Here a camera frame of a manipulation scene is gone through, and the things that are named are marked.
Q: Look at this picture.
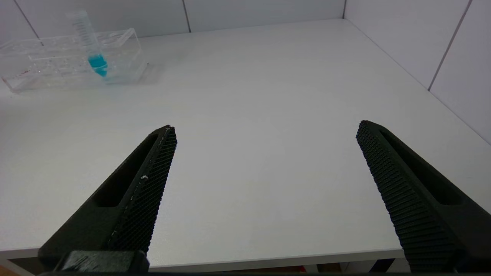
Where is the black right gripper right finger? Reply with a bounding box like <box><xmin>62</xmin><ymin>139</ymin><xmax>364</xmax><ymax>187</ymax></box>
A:
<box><xmin>356</xmin><ymin>120</ymin><xmax>491</xmax><ymax>273</ymax></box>

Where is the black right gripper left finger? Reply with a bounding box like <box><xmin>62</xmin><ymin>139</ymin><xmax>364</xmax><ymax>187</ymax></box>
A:
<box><xmin>38</xmin><ymin>125</ymin><xmax>178</xmax><ymax>269</ymax></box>

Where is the blue pigment test tube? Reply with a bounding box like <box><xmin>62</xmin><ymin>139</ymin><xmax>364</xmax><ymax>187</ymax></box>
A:
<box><xmin>67</xmin><ymin>10</ymin><xmax>109</xmax><ymax>77</ymax></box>

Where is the clear acrylic test tube rack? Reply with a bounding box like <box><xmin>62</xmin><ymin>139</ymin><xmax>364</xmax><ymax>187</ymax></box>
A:
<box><xmin>0</xmin><ymin>28</ymin><xmax>148</xmax><ymax>94</ymax></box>

